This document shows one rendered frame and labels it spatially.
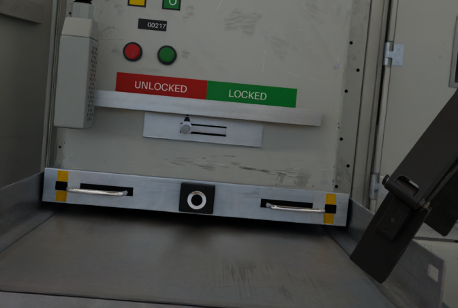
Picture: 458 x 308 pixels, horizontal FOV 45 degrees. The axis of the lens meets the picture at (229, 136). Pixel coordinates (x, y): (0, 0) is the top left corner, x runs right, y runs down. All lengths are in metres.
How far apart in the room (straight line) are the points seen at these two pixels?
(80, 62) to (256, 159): 0.35
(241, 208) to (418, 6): 0.63
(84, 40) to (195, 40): 0.20
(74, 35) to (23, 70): 0.37
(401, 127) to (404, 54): 0.17
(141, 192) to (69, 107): 0.20
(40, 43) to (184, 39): 0.41
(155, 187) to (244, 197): 0.16
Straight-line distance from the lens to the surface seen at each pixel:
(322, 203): 1.01
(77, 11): 0.93
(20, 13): 1.23
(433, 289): 0.69
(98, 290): 0.65
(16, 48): 1.24
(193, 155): 0.99
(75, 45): 0.91
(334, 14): 1.03
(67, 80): 0.91
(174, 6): 1.01
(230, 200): 0.99
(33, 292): 0.65
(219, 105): 0.95
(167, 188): 0.99
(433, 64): 1.35
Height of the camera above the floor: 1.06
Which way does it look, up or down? 3 degrees down
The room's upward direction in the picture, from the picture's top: 5 degrees clockwise
